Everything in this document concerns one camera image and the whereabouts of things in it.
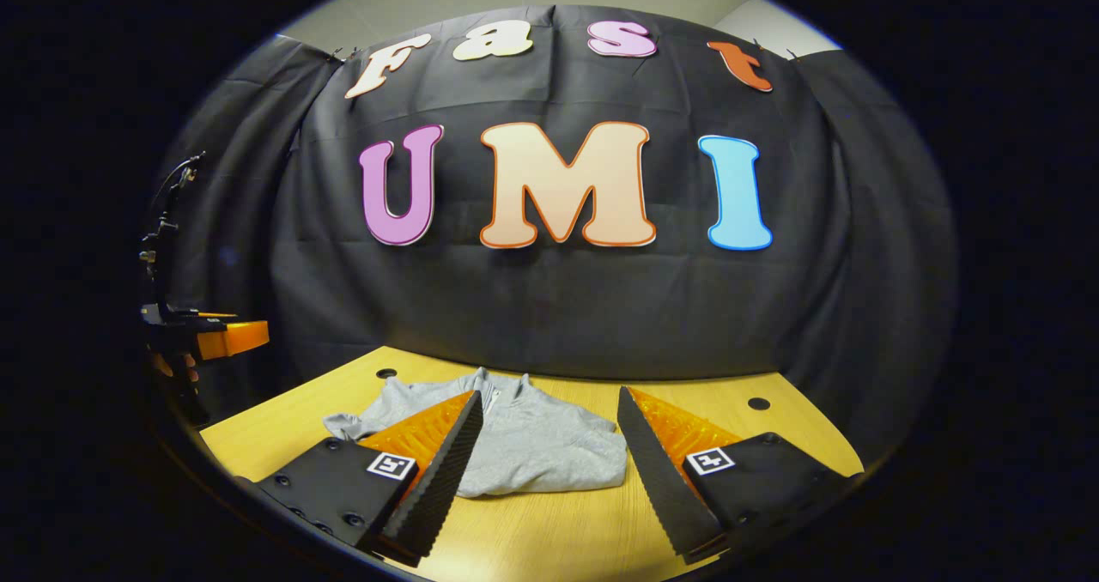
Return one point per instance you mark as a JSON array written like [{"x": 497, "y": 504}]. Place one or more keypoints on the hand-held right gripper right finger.
[{"x": 665, "y": 488}]

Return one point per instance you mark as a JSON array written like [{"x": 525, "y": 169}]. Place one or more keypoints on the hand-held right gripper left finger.
[{"x": 438, "y": 492}]

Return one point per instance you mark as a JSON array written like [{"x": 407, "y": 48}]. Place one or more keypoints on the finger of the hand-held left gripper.
[
  {"x": 206, "y": 316},
  {"x": 236, "y": 337}
]

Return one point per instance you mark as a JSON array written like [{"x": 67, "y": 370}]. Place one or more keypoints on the grey zip-neck sweatshirt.
[{"x": 541, "y": 453}]

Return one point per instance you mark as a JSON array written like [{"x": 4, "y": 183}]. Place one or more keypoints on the black backdrop cloth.
[{"x": 558, "y": 307}]

